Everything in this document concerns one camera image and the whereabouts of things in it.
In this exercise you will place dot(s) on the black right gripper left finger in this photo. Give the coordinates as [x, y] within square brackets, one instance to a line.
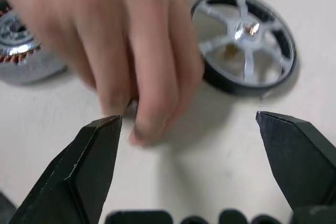
[78, 176]

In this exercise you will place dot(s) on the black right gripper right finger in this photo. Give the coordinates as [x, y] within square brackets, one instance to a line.
[296, 155]

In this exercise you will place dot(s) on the black spoked rotor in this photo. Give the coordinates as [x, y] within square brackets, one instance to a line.
[236, 87]

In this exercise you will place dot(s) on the silver motor housing, copper windings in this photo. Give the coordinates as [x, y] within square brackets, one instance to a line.
[15, 49]

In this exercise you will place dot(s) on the person's bare hand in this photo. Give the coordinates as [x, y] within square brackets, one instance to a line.
[118, 37]

